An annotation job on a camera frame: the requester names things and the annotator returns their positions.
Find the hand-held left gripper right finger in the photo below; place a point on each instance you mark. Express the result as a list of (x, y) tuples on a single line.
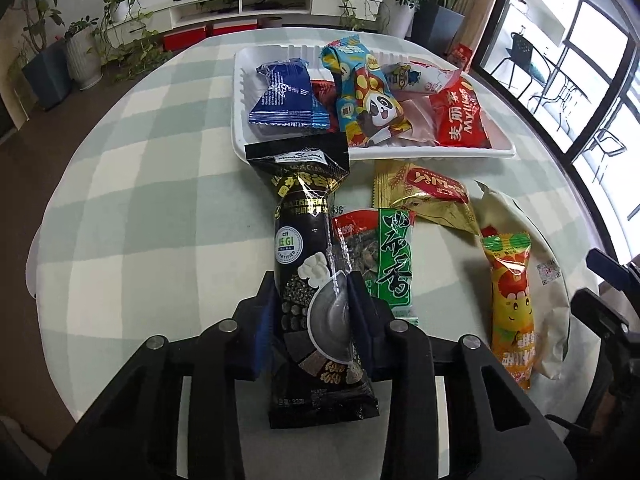
[(361, 330)]

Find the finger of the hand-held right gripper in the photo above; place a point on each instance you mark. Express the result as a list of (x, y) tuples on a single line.
[(612, 265), (597, 312)]

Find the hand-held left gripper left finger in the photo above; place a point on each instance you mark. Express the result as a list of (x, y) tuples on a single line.
[(265, 330)]

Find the cream snack packet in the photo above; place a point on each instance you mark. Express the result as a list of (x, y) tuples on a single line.
[(550, 280)]

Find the green snack packet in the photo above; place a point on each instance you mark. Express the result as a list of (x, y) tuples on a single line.
[(392, 260)]

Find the yellow orange snack packet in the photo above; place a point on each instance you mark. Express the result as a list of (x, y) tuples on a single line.
[(512, 310)]

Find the black snack packet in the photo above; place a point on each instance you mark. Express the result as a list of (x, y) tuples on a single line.
[(300, 220)]

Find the gold red-label snack packet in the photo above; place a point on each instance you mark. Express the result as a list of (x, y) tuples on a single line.
[(425, 195)]

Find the bright red snack packet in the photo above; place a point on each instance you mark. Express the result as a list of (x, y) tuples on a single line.
[(460, 115)]

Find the silver snack packet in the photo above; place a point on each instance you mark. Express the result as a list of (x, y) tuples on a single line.
[(420, 120)]

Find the white plastic tray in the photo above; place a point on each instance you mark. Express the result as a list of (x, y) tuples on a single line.
[(240, 110)]

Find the teal panda snack packet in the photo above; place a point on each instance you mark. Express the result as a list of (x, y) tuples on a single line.
[(370, 105)]

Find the blue snack packet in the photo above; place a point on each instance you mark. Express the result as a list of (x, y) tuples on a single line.
[(287, 97)]

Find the dark red snack packet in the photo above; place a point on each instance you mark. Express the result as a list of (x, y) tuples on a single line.
[(325, 97)]

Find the pink white snack packet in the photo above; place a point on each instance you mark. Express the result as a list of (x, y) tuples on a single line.
[(430, 77)]

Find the black metal balcony chair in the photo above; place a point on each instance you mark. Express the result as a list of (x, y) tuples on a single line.
[(607, 147)]

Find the black balcony table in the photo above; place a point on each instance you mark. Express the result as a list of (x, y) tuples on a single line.
[(562, 82)]

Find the red paper bag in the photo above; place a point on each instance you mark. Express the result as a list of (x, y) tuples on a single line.
[(460, 57)]

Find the beige curtain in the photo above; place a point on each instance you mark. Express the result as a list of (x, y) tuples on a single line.
[(482, 15)]

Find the broad-leaf plant in blue-grey pot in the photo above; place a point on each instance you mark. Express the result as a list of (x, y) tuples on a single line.
[(440, 27)]

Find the small grey flower pot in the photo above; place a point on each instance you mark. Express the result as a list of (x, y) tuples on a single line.
[(271, 22)]

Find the bushy plant in tall white pot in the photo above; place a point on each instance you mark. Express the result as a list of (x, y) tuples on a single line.
[(400, 17)]

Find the plant in white ribbed pot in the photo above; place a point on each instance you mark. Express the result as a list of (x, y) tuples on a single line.
[(82, 60)]

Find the trailing pothos in white pot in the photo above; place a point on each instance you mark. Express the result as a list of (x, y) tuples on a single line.
[(122, 7)]

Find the black sliding door frame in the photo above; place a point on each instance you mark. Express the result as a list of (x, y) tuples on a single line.
[(500, 35)]

